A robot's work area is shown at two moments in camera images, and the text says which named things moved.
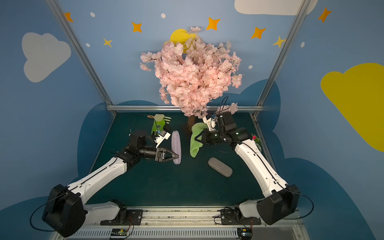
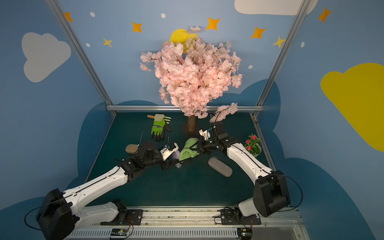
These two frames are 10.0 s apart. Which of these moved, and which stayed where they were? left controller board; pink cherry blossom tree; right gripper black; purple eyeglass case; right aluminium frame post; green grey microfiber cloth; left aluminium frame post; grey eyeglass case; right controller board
Moved: right gripper black; green grey microfiber cloth; purple eyeglass case
Stayed: left aluminium frame post; pink cherry blossom tree; right controller board; grey eyeglass case; left controller board; right aluminium frame post
